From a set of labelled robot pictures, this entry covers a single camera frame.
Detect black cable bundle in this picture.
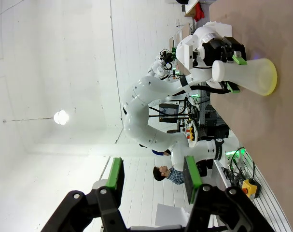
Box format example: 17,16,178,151
223,146,256,187

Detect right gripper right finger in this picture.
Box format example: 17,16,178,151
183,156,275,232

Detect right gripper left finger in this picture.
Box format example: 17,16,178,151
41,157,127,232

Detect dark computer monitor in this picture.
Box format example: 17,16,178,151
158,103,180,123

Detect white background robot head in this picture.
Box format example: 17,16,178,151
148,49,179,81

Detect yellow emergency stop box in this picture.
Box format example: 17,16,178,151
241,178,261,200

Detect white box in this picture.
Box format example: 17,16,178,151
155,203,189,227

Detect round ceiling lamp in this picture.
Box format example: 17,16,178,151
53,110,70,126

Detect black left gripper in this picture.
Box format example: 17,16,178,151
202,36,248,94

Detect clear conical flask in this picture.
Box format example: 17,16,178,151
222,58,278,97

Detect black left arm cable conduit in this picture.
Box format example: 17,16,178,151
147,82,231,108

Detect red cloth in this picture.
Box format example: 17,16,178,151
194,2,205,22

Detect person in plaid shirt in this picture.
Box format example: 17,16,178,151
153,165,185,186

